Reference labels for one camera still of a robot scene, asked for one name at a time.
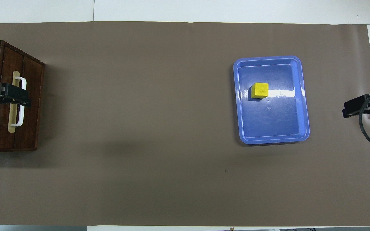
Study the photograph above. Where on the yellow cube block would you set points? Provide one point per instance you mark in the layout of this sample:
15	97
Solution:
259	89

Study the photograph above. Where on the blue plastic tray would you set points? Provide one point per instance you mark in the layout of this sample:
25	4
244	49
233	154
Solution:
278	122

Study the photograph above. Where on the brown table mat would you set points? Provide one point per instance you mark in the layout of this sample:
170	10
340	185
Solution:
159	128

